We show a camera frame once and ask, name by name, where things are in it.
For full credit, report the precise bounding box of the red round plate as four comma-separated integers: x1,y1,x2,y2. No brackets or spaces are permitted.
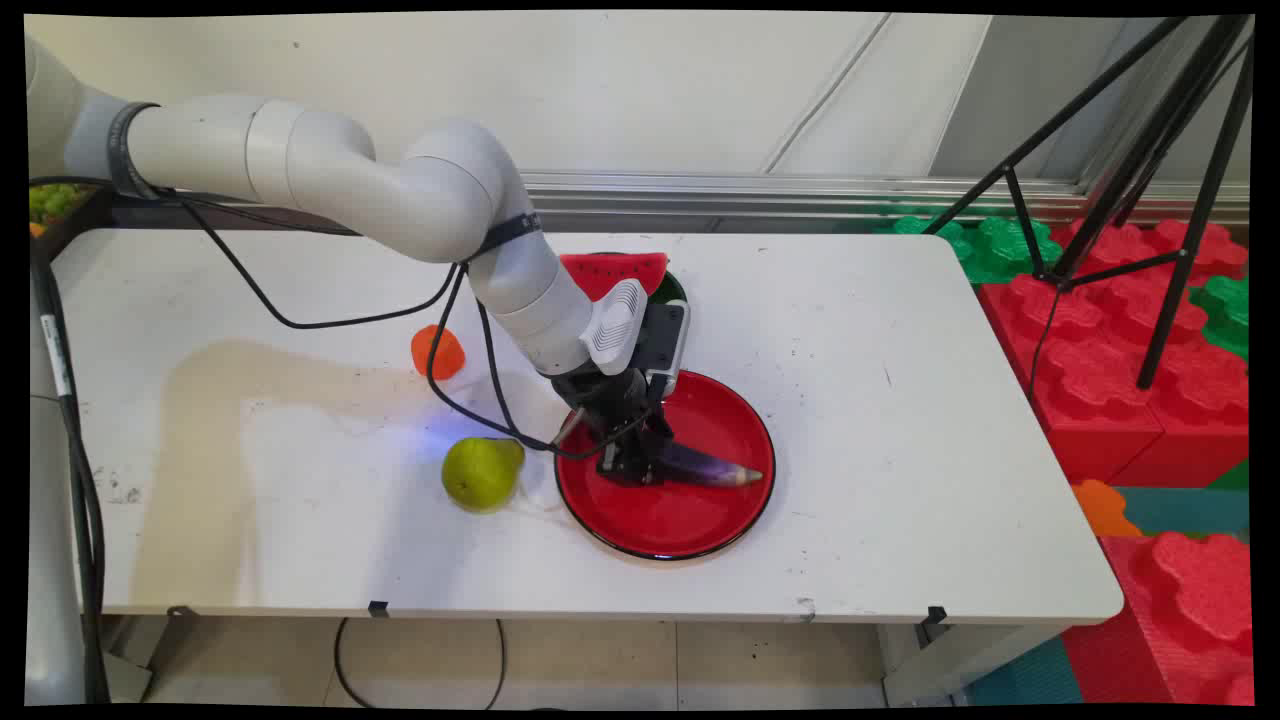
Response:
554,369,777,561

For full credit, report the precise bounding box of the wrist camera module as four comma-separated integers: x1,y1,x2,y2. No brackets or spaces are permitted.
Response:
634,298,691,393

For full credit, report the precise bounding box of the black floor cable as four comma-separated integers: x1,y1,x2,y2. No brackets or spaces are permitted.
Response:
333,618,508,709

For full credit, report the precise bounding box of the black cable bundle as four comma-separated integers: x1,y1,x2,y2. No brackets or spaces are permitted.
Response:
30,240,111,705

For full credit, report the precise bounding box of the red foam block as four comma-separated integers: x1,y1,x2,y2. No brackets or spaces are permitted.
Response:
978,220,1251,489
1062,532,1255,707

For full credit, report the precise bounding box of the bowl of green fruit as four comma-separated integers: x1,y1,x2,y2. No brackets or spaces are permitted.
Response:
28,182,113,241

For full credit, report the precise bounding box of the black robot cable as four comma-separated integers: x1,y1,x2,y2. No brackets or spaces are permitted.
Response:
150,185,661,461

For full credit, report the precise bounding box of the green toy pear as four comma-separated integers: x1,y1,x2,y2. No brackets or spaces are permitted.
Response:
442,436,526,513

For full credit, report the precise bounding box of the purple toy eggplant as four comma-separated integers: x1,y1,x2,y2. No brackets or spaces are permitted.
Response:
655,442,765,490

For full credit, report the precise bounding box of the red watermelon slice toy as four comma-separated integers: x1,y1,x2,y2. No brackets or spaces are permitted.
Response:
559,252,669,303

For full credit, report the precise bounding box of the black tripod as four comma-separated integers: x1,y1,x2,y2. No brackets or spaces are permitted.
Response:
922,15,1256,391

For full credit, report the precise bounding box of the orange foam piece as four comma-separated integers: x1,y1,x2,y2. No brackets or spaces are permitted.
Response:
1072,479,1143,539

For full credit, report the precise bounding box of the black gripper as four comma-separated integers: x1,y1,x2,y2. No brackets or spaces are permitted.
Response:
551,366,675,488

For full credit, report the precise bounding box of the green foam block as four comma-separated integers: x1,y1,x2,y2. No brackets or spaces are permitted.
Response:
1188,275,1251,363
880,214,1063,285

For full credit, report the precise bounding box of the orange toy fruit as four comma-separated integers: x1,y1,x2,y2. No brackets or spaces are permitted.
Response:
411,324,466,382

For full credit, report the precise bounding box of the white table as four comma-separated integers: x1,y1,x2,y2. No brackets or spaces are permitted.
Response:
50,232,1125,707

